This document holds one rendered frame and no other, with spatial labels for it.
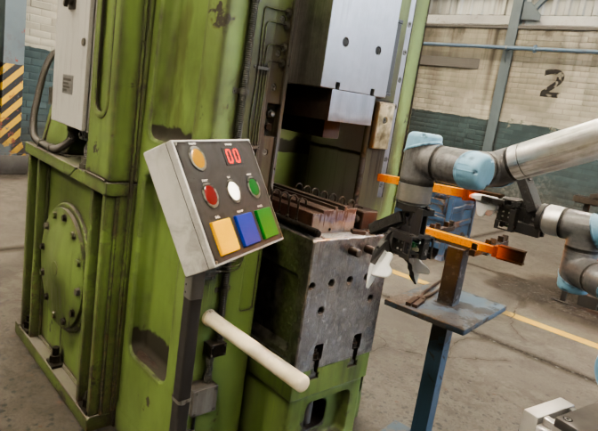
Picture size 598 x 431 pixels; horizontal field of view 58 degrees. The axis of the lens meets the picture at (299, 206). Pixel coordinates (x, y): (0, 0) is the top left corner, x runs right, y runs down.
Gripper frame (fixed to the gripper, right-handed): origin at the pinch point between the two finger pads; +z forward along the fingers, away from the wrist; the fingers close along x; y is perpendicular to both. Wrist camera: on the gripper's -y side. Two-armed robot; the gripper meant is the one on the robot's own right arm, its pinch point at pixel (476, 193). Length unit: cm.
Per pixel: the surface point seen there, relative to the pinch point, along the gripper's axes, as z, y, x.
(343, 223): 41.8, 18.9, -5.6
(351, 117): 41.3, -15.7, -9.4
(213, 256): 14, 14, -75
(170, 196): 24, 4, -81
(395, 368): 79, 114, 92
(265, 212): 27, 9, -52
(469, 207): 214, 69, 376
